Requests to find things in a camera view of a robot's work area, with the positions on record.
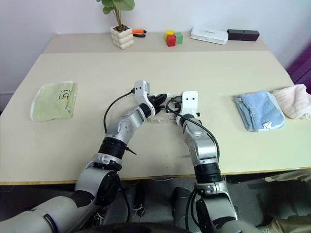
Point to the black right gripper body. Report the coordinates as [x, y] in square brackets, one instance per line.
[177, 104]

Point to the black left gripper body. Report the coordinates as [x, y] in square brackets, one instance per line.
[155, 104]

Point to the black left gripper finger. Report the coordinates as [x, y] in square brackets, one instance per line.
[164, 98]

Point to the beige cloth with white trim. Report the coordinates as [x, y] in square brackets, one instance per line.
[160, 119]

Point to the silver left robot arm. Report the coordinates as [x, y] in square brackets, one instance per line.
[126, 126]

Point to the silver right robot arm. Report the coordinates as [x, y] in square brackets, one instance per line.
[201, 145]

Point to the blue folded towel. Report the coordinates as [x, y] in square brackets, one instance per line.
[260, 109]

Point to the green folded towel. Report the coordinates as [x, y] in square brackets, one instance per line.
[48, 104]

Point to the pink folded towel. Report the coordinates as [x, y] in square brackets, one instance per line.
[294, 99]

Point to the red cube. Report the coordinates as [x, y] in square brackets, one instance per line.
[171, 40]

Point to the green cube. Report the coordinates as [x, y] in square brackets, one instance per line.
[179, 38]

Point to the yellow cube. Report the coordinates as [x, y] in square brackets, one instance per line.
[169, 33]

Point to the green plant in white pot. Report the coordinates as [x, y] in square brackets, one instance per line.
[122, 40]

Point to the flat white box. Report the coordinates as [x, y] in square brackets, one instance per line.
[209, 36]

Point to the long black box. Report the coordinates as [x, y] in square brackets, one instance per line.
[243, 34]

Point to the dark grey rounded shape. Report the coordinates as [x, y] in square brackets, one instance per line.
[182, 201]
[132, 201]

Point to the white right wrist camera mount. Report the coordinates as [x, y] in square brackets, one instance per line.
[189, 102]

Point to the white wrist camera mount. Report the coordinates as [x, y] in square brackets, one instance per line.
[140, 91]
[189, 102]

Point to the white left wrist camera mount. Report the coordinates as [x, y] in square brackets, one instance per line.
[140, 91]

